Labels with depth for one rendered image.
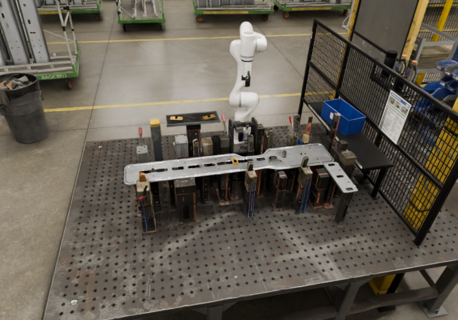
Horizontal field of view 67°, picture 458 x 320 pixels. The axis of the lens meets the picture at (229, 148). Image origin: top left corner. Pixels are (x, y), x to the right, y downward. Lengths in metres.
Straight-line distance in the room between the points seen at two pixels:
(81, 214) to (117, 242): 0.36
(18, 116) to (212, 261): 3.07
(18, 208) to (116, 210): 1.54
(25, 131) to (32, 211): 1.20
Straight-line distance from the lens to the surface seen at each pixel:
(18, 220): 3.69
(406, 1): 4.23
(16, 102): 4.38
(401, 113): 2.40
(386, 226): 2.53
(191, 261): 2.10
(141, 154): 2.29
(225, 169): 2.21
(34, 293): 3.10
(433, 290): 2.97
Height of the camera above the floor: 2.39
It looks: 36 degrees down
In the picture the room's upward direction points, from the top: 2 degrees clockwise
